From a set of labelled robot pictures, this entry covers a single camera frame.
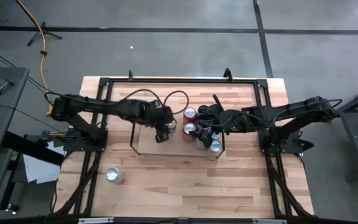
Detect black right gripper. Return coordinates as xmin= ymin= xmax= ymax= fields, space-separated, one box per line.
xmin=188 ymin=94 xmax=241 ymax=149

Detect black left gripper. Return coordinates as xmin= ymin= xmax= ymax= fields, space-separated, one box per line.
xmin=149 ymin=105 xmax=178 ymax=144

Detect red Fanta can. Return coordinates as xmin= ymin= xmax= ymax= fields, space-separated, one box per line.
xmin=183 ymin=106 xmax=198 ymax=124

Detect black brass table clamp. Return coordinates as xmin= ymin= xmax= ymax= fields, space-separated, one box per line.
xmin=39 ymin=129 xmax=77 ymax=144

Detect white paper sheets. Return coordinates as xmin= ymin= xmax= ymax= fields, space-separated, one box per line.
xmin=22 ymin=141 xmax=67 ymax=185

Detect black support beam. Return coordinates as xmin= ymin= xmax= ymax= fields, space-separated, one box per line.
xmin=1 ymin=131 xmax=65 ymax=167

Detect black tripod stand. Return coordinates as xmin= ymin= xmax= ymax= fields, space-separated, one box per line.
xmin=26 ymin=21 xmax=63 ymax=47

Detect grey side table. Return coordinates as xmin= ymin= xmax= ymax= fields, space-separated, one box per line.
xmin=0 ymin=67 xmax=30 ymax=152

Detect metal table foot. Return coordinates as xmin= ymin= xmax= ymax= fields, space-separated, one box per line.
xmin=4 ymin=202 xmax=21 ymax=215

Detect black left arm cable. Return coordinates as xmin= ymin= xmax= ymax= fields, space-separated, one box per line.
xmin=44 ymin=88 xmax=190 ymax=125

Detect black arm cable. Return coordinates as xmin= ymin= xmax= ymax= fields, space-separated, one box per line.
xmin=44 ymin=88 xmax=190 ymax=125
xmin=197 ymin=98 xmax=344 ymax=138

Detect black aluminium table frame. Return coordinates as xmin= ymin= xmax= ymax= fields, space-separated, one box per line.
xmin=51 ymin=77 xmax=313 ymax=224

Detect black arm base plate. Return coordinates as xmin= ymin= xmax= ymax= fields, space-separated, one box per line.
xmin=63 ymin=127 xmax=109 ymax=152
xmin=258 ymin=128 xmax=315 ymax=154

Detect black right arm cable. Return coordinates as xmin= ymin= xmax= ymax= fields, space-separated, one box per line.
xmin=197 ymin=98 xmax=344 ymax=138

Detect silver metal bracket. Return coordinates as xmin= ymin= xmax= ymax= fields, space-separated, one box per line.
xmin=252 ymin=218 xmax=287 ymax=224
xmin=78 ymin=217 xmax=114 ymax=224

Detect yellow orange extension cable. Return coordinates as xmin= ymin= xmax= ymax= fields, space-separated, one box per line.
xmin=14 ymin=0 xmax=55 ymax=116

